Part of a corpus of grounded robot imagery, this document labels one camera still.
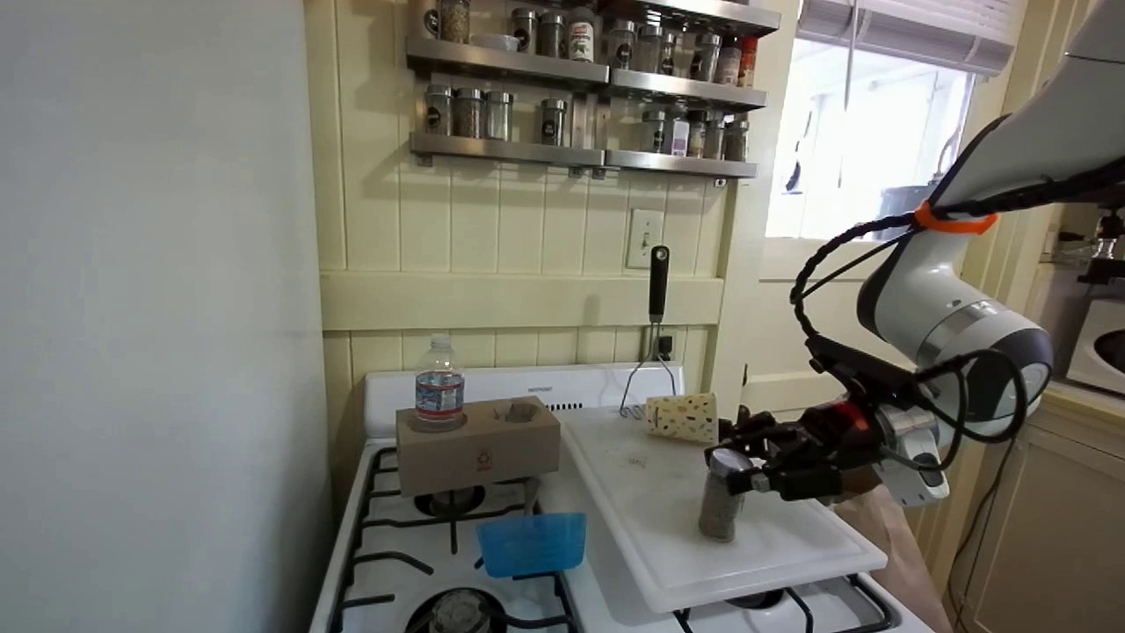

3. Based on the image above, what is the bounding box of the white gas stove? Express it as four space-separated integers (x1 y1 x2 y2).
309 363 938 633

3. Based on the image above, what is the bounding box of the clear water bottle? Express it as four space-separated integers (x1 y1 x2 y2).
414 334 466 433

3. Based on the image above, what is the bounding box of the blue plastic container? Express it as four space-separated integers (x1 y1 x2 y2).
475 513 588 580

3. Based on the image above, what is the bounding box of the cream kitchen cabinet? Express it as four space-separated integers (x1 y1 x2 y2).
954 387 1125 633

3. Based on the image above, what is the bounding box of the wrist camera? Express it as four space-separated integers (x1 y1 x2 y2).
806 335 917 407

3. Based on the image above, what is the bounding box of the brown paper bag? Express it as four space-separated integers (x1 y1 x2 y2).
830 482 956 633

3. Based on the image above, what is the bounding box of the stove burner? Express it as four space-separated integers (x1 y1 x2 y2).
413 484 490 520
725 589 788 613
406 586 508 633

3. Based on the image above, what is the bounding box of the yellow dotted sponge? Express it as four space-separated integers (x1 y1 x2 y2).
645 393 720 446

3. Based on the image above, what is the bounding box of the white window blind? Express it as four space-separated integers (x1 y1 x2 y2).
796 0 1027 77

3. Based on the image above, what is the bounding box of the black stove grate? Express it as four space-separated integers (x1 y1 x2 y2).
671 573 899 633
329 444 583 633

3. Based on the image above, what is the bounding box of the light switch plate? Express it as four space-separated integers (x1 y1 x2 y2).
625 207 666 271

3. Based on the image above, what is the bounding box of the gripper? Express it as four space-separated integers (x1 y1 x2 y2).
716 400 882 503

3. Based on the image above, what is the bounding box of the metal spice rack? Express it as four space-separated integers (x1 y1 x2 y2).
603 0 782 181
405 0 611 171

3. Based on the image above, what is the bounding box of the potato masher black handle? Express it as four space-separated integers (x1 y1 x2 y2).
618 245 680 421

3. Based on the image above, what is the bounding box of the white plastic tray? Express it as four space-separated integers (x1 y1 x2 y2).
560 406 889 615

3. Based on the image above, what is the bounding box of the cardboard cup carrier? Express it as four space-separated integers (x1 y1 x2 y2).
396 396 563 499

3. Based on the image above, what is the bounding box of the glass spice jar silver lid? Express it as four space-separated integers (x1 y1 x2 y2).
699 447 755 542

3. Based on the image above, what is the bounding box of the window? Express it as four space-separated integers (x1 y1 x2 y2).
764 35 978 244

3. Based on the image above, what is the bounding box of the row of spice jars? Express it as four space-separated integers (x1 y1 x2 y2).
606 19 759 88
639 106 752 163
423 84 517 142
511 6 599 64

